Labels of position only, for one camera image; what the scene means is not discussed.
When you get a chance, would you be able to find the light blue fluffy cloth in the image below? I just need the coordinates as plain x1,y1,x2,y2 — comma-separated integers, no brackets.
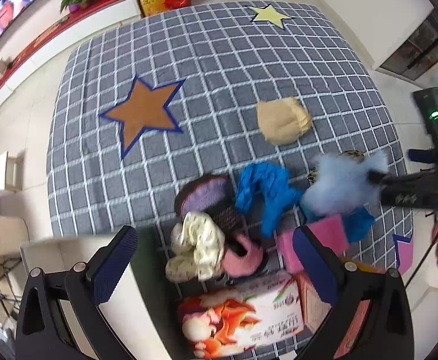
301,151,388,216

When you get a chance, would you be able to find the blue sparkly cloth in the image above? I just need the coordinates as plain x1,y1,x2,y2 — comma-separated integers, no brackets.
235,162,304,238

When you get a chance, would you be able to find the beige knitted hat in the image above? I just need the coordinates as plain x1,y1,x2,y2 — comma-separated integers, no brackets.
256,97,312,146

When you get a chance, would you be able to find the pink patterned box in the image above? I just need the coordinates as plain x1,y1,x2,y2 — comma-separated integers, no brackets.
294,271,370,359

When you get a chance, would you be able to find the white storage box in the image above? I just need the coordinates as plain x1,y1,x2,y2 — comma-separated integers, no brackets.
15,226,193,359

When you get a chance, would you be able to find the pink sponge block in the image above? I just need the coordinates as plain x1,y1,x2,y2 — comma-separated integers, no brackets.
306,214,349,255
277,229,304,274

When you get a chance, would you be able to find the leopard print cloth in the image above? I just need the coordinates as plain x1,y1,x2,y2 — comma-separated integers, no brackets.
306,150,365,185

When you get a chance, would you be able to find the dark glass cabinet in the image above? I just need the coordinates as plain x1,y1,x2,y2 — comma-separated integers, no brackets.
380,9,438,80

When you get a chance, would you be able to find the pink fuzzy sock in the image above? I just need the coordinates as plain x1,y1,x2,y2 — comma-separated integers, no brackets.
221,232,264,278

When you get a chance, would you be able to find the small white stool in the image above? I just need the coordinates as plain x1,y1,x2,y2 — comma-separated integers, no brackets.
0,151,23,193

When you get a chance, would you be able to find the white fruit print box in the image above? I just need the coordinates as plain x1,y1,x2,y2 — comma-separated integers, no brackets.
178,271,305,359

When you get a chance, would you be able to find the cream dotted scrunchie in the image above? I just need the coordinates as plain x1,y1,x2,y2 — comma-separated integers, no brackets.
165,211,226,283

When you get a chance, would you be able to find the grey checked star rug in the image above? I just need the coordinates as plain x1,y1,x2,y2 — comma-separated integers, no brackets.
45,1,415,360

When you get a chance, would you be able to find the purple black slipper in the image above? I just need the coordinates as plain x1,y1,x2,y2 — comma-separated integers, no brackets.
174,173,241,233

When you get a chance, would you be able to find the white red tv cabinet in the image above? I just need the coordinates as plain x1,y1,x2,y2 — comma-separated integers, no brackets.
0,0,140,106

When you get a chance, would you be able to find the yellow fruit carton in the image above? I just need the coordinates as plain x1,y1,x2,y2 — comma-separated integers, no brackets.
139,0,191,17

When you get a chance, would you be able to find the black power cable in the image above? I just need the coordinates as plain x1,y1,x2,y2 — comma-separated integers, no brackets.
402,205,438,290

